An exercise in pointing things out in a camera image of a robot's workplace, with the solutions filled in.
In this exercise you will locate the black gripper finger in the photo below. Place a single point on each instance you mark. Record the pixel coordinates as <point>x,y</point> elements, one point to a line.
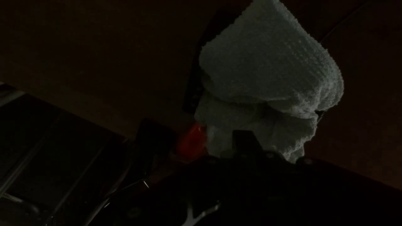
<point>248,145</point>

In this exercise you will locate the white waffle towel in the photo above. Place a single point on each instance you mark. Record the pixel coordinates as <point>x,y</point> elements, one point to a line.
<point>268,70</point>

